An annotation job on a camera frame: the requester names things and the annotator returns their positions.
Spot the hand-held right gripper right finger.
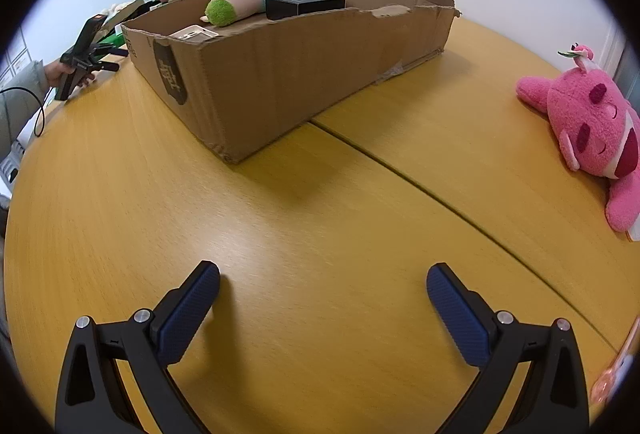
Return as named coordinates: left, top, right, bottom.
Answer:
left=426, top=263, right=591, bottom=434

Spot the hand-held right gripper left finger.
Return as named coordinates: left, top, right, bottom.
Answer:
left=54, top=260, right=221, bottom=434

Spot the beige phone case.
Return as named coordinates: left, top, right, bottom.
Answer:
left=171, top=26, right=219, bottom=40

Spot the brown cardboard box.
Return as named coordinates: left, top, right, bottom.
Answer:
left=121, top=0, right=462, bottom=165

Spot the person's left forearm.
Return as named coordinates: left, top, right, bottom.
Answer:
left=0, top=60, right=51, bottom=160

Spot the person's left hand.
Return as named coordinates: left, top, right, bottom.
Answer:
left=44, top=63, right=97, bottom=90

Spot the green tablecloth side table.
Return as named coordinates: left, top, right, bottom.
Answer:
left=99, top=33, right=127, bottom=57

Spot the pink plastic spoon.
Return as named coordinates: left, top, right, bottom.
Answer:
left=590, top=349, right=632, bottom=406

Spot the black product box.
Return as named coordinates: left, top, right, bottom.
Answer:
left=265, top=0, right=347, bottom=21

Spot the pink bear plush toy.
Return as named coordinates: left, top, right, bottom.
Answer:
left=516, top=44, right=640, bottom=235

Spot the black cable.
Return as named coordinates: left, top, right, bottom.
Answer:
left=0, top=86, right=47, bottom=138

